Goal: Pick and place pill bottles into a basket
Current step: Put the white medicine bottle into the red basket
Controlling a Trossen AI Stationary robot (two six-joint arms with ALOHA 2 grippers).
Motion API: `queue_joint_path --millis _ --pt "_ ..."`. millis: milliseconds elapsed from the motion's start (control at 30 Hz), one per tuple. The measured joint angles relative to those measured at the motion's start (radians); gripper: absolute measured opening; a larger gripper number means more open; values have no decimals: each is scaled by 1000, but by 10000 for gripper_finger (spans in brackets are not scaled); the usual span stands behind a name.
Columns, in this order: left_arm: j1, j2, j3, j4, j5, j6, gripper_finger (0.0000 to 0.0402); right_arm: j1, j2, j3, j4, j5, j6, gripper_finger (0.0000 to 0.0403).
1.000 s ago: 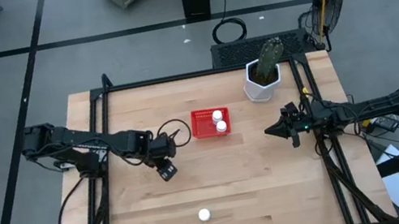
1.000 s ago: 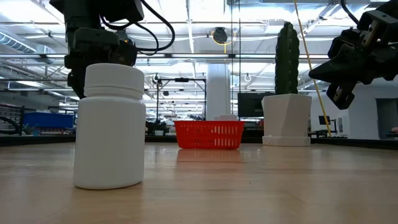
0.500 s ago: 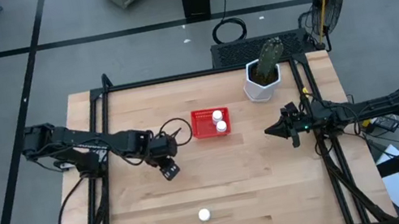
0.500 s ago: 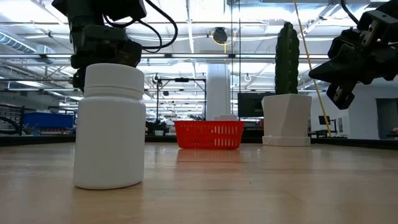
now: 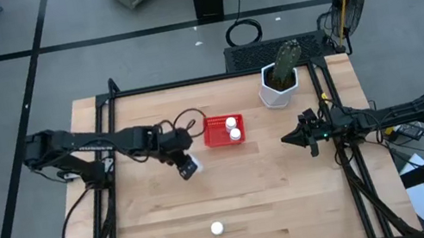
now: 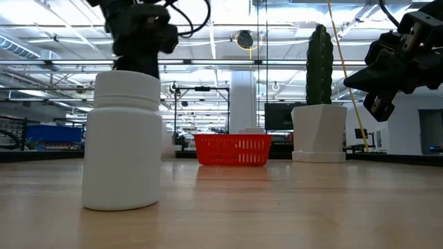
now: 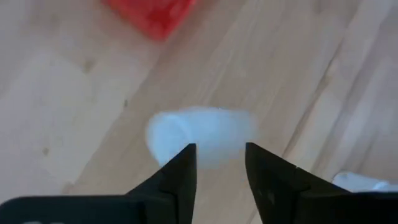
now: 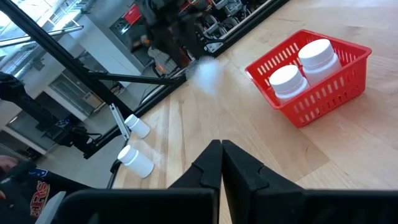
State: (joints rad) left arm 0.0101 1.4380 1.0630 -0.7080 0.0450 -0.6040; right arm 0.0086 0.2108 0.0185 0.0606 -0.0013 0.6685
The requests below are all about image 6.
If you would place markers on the yellow pole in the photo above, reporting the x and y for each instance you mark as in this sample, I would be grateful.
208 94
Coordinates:
349 86

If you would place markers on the white faceted plant pot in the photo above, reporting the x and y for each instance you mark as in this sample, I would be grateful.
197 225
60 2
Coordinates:
318 133

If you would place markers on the black metal frame stand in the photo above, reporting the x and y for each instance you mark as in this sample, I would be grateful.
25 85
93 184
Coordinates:
175 110

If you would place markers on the blue plastic bin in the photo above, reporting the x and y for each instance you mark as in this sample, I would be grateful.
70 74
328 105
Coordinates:
52 134

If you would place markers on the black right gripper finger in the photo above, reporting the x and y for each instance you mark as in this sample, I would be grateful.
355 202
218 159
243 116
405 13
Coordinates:
377 76
379 105

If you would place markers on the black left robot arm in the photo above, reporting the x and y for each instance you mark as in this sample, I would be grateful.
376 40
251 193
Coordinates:
100 2

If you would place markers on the grey storage rack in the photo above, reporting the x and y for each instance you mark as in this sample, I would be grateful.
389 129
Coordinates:
10 133

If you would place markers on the white building column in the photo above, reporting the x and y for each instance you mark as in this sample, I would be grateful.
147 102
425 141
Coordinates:
243 103

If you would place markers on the thin black vertical pole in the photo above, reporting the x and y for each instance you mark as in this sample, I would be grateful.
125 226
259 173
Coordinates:
257 69
266 52

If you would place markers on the small black monitor stand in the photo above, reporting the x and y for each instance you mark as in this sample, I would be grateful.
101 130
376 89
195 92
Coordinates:
361 133

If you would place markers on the red plastic mesh basket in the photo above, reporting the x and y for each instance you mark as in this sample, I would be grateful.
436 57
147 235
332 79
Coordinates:
232 150

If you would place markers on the white pill bottle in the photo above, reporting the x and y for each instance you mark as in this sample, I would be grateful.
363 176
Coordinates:
252 131
122 155

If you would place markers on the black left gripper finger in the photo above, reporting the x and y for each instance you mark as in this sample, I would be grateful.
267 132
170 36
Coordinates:
149 67
128 65

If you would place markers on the black computer case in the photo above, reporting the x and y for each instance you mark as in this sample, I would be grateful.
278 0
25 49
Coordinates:
278 117

